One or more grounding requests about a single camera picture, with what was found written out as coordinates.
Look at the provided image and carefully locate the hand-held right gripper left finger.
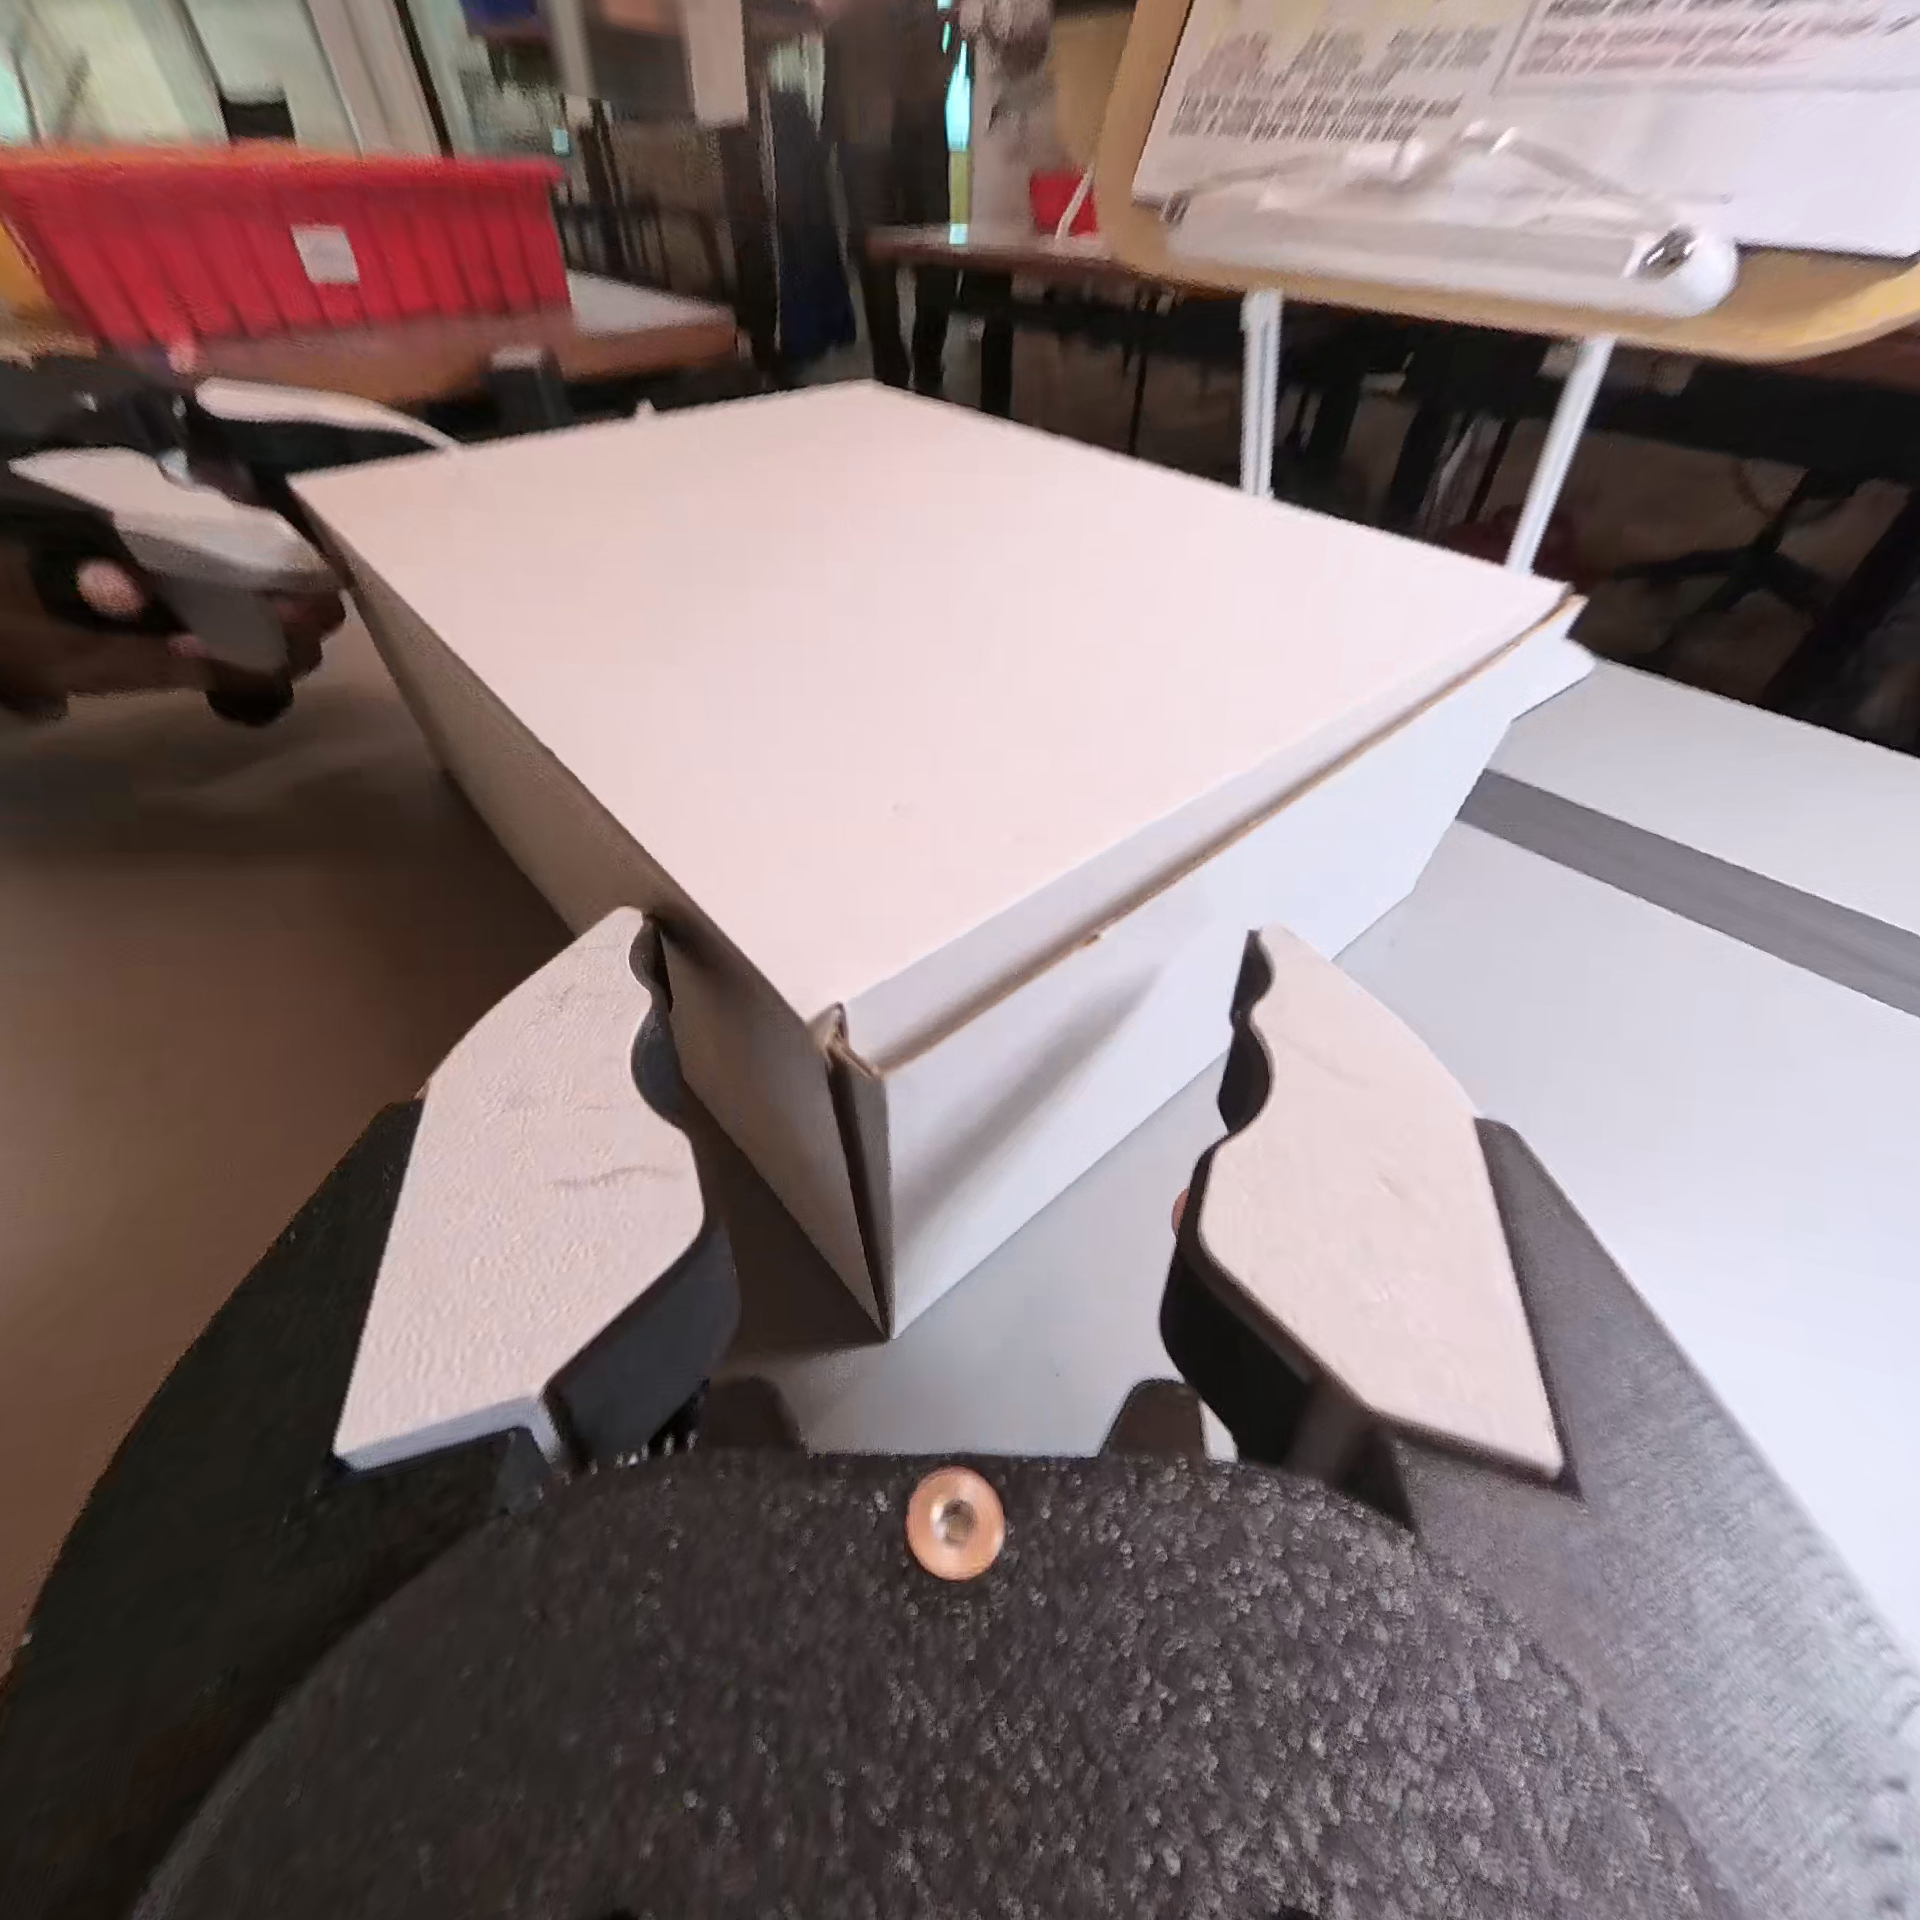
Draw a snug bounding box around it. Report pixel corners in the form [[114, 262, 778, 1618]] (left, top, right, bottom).
[[330, 908, 743, 1472]]

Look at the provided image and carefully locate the red plastic crate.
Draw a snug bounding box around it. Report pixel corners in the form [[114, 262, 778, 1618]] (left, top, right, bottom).
[[0, 152, 570, 347]]

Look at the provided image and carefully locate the printed instruction sheet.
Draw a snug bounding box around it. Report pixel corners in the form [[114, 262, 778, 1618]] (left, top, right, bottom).
[[1132, 0, 1920, 256]]

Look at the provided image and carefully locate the black power adapter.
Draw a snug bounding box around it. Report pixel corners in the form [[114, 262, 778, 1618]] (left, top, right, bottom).
[[488, 347, 578, 438]]

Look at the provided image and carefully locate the person's left hand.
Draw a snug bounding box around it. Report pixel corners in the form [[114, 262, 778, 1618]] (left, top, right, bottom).
[[0, 596, 351, 726]]

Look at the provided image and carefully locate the brown wooden table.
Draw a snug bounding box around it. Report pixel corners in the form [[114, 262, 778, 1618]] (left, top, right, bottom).
[[194, 271, 736, 407]]

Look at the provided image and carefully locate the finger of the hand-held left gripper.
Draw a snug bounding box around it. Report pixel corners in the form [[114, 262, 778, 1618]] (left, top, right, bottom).
[[4, 446, 347, 682], [183, 376, 457, 585]]

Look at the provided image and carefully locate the dark background table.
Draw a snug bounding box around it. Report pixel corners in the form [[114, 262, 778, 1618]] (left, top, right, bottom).
[[871, 225, 1248, 423]]

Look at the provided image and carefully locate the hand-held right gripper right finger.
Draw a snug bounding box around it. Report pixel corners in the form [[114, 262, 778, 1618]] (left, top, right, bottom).
[[1157, 923, 1568, 1481]]

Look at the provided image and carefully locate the white cardboard box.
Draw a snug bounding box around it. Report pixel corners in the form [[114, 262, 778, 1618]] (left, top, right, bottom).
[[285, 377, 1595, 1339]]

